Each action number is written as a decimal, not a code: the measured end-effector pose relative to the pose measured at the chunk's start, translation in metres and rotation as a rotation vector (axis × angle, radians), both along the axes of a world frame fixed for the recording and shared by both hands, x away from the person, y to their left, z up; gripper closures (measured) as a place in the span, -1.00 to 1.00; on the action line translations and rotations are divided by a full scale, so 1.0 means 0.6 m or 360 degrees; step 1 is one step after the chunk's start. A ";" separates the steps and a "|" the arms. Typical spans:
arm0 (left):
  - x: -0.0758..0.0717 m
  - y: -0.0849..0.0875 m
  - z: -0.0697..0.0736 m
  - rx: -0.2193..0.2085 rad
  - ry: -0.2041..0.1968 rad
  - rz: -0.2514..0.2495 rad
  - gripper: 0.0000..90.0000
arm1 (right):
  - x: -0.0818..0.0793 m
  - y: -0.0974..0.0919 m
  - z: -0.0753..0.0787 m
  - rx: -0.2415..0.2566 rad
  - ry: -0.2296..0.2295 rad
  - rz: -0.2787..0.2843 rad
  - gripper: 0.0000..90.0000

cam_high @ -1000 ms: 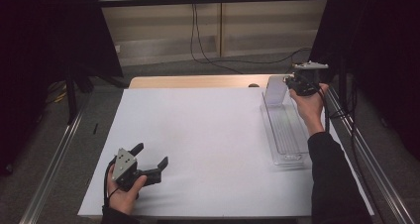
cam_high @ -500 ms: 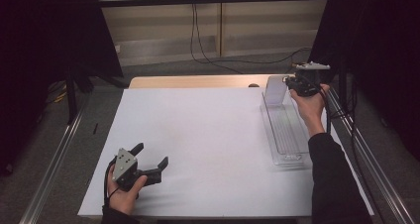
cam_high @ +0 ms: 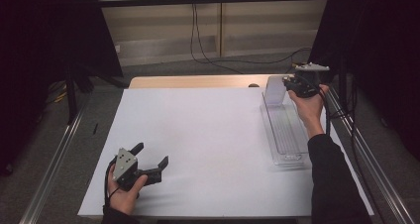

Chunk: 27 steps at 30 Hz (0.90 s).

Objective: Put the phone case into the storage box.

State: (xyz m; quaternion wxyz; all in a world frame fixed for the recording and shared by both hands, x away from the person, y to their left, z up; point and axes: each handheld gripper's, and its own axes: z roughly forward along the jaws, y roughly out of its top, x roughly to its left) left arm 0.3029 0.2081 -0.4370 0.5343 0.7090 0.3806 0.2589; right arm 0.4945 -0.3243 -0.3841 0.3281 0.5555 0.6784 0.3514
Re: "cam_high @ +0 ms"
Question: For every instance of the person's left hand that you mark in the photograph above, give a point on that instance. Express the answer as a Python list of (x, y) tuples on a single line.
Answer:
[(124, 199)]

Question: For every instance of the vertical wooden wall strip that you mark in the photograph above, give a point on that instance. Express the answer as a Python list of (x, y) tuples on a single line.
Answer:
[(220, 25)]

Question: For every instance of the aluminium frame rail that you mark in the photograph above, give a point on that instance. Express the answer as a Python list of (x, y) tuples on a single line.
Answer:
[(52, 164), (373, 158)]

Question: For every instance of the wooden table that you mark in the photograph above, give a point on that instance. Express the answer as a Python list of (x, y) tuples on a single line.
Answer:
[(198, 81)]

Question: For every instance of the black curtain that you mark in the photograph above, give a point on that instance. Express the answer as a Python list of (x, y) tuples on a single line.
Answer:
[(39, 52), (379, 52)]

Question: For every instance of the black metal stand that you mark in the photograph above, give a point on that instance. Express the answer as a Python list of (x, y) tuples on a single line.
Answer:
[(71, 95)]

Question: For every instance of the white table cover sheet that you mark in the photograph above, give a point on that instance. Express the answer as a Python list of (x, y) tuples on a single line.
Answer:
[(204, 134)]

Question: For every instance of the clear plastic container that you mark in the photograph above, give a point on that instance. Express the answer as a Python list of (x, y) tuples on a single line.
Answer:
[(287, 134)]

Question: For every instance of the person's right hand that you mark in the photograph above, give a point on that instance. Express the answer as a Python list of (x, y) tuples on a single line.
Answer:
[(310, 113)]

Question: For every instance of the small black floor object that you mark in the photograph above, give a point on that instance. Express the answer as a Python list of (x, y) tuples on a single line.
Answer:
[(95, 128)]

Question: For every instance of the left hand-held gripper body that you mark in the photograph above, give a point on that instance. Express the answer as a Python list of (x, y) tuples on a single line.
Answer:
[(125, 166)]

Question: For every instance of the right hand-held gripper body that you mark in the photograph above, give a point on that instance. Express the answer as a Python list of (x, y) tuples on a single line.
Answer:
[(308, 83)]

